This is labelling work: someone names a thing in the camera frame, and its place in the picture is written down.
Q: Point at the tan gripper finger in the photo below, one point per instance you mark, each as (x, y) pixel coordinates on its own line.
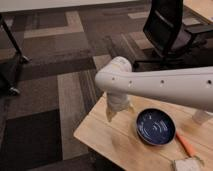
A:
(130, 108)
(110, 113)

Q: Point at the dark blue ceramic bowl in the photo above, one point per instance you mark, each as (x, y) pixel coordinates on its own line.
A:
(155, 127)

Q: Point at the orange carrot toy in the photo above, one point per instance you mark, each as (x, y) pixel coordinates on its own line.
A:
(190, 150)

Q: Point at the light wooden desk corner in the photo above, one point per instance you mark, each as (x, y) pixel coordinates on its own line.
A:
(202, 8)

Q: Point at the clear plastic cup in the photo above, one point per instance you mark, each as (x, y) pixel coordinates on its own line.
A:
(201, 116)

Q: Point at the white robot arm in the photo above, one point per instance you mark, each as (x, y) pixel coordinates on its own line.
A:
(191, 87)

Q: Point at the black office chair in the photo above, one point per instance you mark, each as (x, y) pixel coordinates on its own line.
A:
(166, 32)

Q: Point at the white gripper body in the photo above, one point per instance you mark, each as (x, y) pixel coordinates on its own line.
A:
(117, 102)

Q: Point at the black metal stand leg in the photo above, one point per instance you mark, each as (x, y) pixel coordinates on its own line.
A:
(10, 63)

